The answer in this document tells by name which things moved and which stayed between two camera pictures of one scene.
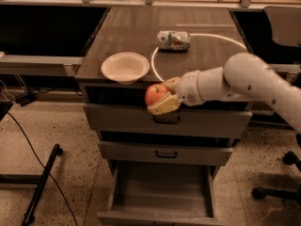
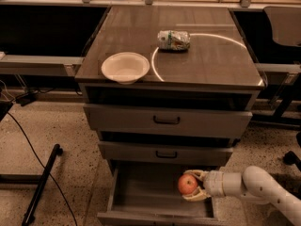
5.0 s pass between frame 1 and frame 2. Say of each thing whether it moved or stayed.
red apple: moved
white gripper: moved
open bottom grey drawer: stayed
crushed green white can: stayed
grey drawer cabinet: stayed
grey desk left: stayed
